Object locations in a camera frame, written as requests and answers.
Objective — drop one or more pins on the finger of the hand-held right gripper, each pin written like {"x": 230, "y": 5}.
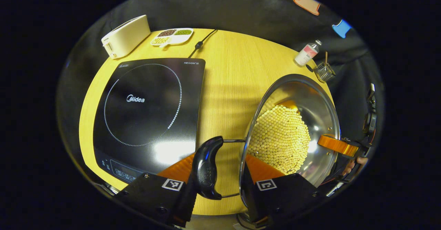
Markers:
{"x": 337, "y": 145}

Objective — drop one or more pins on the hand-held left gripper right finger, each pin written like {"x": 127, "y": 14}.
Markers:
{"x": 251, "y": 202}

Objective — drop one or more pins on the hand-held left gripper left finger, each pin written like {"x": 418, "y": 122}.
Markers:
{"x": 187, "y": 206}

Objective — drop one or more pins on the black induction cooktop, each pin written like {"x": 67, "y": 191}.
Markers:
{"x": 144, "y": 119}

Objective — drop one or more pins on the pile of yellow soybeans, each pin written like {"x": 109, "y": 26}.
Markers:
{"x": 279, "y": 140}

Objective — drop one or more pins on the small glass jar with stick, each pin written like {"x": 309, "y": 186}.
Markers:
{"x": 324, "y": 72}

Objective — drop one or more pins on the small black lid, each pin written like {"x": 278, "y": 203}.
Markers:
{"x": 309, "y": 68}

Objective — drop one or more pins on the small bottle with pink label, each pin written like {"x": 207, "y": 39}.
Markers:
{"x": 306, "y": 53}

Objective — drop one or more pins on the white divided dish of beans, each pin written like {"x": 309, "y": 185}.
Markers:
{"x": 172, "y": 37}

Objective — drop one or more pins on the white toaster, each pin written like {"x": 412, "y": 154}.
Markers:
{"x": 125, "y": 35}

